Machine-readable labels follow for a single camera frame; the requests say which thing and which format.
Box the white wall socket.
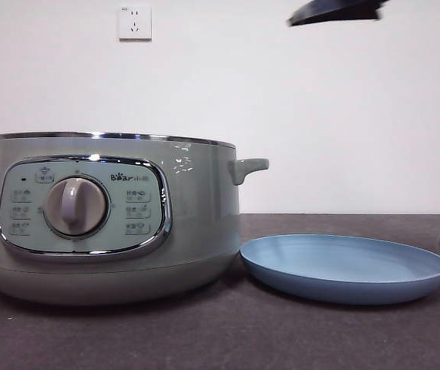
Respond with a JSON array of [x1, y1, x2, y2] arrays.
[[118, 5, 153, 42]]

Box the blue round plate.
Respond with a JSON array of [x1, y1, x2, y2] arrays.
[[239, 234, 440, 306]]

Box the pale green electric steamer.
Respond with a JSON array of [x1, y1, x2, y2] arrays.
[[0, 132, 270, 308]]

